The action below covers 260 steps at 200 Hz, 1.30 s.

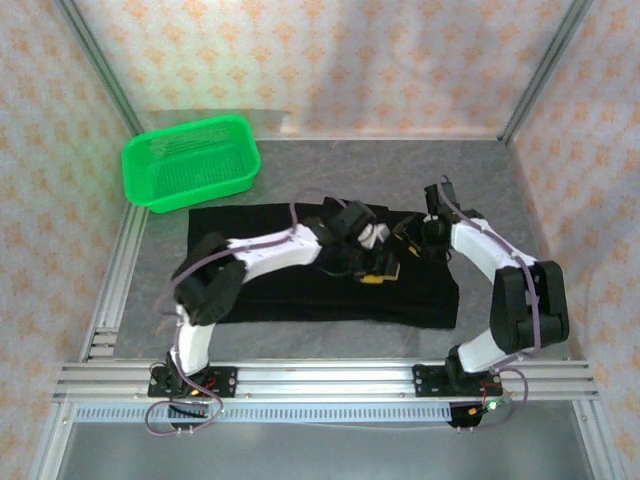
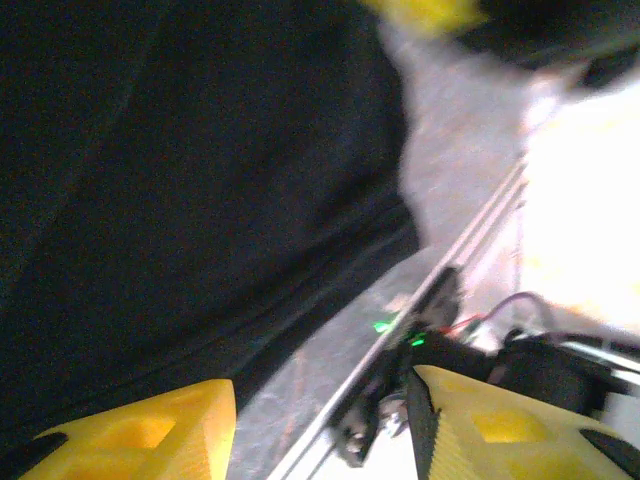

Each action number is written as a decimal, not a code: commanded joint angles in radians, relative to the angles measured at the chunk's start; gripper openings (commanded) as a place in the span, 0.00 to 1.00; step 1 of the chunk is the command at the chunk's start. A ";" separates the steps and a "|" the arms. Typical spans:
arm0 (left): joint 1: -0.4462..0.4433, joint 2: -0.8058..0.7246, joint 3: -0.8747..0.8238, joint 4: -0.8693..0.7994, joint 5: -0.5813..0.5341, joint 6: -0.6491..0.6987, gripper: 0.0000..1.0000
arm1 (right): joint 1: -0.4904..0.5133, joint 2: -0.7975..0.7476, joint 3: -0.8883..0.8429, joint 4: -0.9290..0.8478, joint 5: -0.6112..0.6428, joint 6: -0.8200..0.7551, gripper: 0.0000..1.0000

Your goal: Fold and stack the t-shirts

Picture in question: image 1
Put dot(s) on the black t-shirt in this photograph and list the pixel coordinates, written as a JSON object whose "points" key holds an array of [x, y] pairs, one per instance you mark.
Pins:
{"points": [[300, 300]]}

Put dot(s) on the green plastic basket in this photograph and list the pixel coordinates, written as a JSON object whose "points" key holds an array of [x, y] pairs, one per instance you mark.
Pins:
{"points": [[137, 175]]}

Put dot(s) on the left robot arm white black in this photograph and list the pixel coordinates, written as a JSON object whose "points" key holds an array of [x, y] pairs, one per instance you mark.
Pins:
{"points": [[280, 255]]}

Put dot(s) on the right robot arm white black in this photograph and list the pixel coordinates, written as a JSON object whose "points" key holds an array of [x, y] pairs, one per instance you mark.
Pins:
{"points": [[480, 245]]}

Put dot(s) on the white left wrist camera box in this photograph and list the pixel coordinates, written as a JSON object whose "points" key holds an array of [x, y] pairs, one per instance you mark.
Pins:
{"points": [[375, 236]]}

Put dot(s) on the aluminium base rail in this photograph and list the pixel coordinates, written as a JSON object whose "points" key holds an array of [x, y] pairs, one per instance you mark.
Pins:
{"points": [[325, 380]]}

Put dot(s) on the aluminium frame post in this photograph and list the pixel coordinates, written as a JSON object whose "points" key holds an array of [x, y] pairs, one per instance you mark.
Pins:
{"points": [[552, 60], [98, 60]]}

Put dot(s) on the aluminium lower frame rail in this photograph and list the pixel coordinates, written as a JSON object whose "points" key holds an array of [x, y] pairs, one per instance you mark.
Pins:
{"points": [[595, 440], [50, 445]]}

